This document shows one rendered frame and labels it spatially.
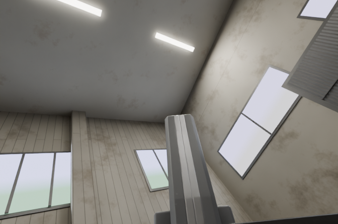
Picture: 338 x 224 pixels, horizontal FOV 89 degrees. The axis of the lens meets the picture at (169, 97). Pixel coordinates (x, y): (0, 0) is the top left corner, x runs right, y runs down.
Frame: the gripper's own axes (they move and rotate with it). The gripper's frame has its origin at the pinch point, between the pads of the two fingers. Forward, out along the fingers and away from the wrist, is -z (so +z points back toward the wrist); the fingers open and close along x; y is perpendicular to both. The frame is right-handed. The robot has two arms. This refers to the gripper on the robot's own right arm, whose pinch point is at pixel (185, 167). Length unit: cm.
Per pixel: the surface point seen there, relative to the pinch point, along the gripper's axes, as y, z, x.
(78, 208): 251, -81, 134
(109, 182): 299, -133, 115
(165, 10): 105, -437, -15
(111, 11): 87, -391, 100
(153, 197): 331, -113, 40
